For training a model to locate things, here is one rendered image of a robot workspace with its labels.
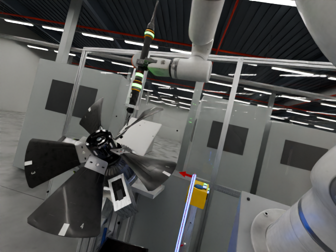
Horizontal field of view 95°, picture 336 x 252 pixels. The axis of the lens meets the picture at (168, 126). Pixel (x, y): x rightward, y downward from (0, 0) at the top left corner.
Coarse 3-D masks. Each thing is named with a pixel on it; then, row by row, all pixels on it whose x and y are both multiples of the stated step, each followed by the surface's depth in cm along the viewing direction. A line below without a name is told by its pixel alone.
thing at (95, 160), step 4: (92, 156) 68; (88, 160) 66; (92, 160) 67; (96, 160) 68; (100, 160) 70; (88, 164) 65; (92, 164) 66; (100, 164) 69; (104, 164) 70; (92, 168) 66; (96, 168) 67; (100, 168) 68; (104, 168) 69; (100, 172) 67; (104, 172) 69
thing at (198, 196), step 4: (196, 180) 94; (200, 184) 88; (208, 184) 92; (188, 188) 81; (196, 188) 80; (200, 188) 81; (188, 192) 81; (192, 192) 80; (196, 192) 80; (200, 192) 79; (204, 192) 78; (192, 196) 80; (196, 196) 80; (200, 196) 79; (204, 196) 78; (192, 200) 80; (196, 200) 79; (200, 200) 79; (204, 200) 78; (192, 204) 80; (196, 204) 79; (200, 204) 79
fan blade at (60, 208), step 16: (80, 176) 61; (96, 176) 65; (64, 192) 55; (80, 192) 58; (96, 192) 61; (48, 208) 51; (64, 208) 53; (80, 208) 55; (96, 208) 58; (32, 224) 48; (48, 224) 49; (96, 224) 55
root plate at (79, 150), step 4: (76, 144) 72; (80, 144) 72; (84, 144) 73; (76, 148) 72; (80, 148) 73; (84, 148) 73; (80, 152) 73; (88, 152) 73; (80, 156) 73; (84, 156) 73; (88, 156) 73; (80, 160) 73; (84, 160) 73
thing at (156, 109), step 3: (150, 108) 92; (153, 108) 88; (156, 108) 85; (159, 108) 83; (162, 108) 81; (144, 111) 96; (147, 111) 89; (150, 111) 84; (153, 111) 82; (156, 111) 80; (141, 114) 94; (144, 114) 84; (147, 114) 81; (150, 114) 79; (138, 117) 92; (141, 117) 81; (144, 117) 78; (135, 120) 83; (138, 120) 78; (132, 123) 79; (129, 126) 76; (126, 129) 82
